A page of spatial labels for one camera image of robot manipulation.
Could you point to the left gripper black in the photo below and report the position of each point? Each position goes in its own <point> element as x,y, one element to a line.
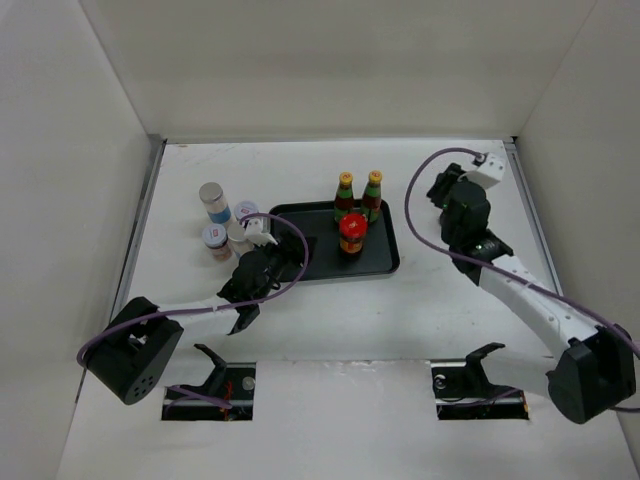
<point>289,248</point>

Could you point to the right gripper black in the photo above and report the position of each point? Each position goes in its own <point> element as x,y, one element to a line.
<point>443,183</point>

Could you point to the small spice jar white lid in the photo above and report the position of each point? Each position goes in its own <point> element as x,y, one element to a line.
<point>243,209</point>

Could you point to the tall peppercorn jar blue label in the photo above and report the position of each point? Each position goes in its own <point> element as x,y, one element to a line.
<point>212,196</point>

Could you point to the sauce bottle yellow cap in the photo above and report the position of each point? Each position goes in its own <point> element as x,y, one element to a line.
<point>344,198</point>
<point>371,198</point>

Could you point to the chili jar red lid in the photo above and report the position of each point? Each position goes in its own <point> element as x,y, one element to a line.
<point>353,229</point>

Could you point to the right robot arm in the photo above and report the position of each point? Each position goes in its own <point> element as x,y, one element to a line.
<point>592,364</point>

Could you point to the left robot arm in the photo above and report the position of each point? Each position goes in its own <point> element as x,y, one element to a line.
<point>130,356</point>

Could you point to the black plastic tray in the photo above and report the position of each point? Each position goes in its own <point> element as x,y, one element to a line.
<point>314,219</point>

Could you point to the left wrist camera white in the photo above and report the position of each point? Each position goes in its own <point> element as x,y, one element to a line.
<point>255,232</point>

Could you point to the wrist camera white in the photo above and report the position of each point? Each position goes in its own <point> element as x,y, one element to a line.
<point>488,170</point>
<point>255,232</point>

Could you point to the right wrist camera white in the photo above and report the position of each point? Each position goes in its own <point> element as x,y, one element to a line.
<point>488,170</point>

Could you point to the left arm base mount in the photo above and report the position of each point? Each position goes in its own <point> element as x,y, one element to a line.
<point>225,395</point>

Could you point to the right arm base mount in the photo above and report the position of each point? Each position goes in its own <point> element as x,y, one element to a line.
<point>463,392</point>

